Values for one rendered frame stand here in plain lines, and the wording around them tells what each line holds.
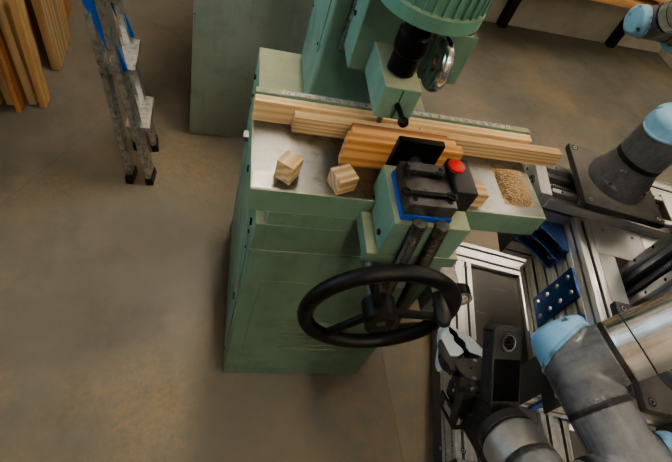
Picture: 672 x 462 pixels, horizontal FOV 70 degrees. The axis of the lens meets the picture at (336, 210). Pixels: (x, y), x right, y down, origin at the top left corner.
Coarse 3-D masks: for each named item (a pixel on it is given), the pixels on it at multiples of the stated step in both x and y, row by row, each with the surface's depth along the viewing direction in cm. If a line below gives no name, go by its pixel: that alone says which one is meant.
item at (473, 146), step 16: (304, 112) 93; (304, 128) 94; (320, 128) 94; (336, 128) 95; (416, 128) 99; (464, 144) 101; (480, 144) 102; (496, 144) 102; (512, 144) 104; (528, 144) 105; (512, 160) 106; (528, 160) 107; (544, 160) 107
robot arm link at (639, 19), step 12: (636, 12) 118; (648, 12) 115; (660, 12) 113; (624, 24) 121; (636, 24) 117; (648, 24) 116; (660, 24) 114; (636, 36) 120; (648, 36) 119; (660, 36) 119
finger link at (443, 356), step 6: (438, 342) 74; (438, 348) 73; (444, 348) 71; (438, 354) 71; (444, 354) 70; (438, 360) 70; (444, 360) 69; (450, 360) 69; (456, 360) 69; (444, 366) 69; (450, 366) 68; (450, 372) 67; (456, 372) 67
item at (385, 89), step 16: (384, 48) 90; (368, 64) 93; (384, 64) 86; (368, 80) 92; (384, 80) 84; (400, 80) 85; (416, 80) 86; (384, 96) 84; (400, 96) 84; (416, 96) 85; (384, 112) 87
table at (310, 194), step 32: (256, 128) 92; (288, 128) 95; (256, 160) 87; (320, 160) 92; (480, 160) 104; (256, 192) 84; (288, 192) 85; (320, 192) 87; (352, 192) 89; (480, 224) 98; (512, 224) 99; (384, 256) 86; (416, 256) 87
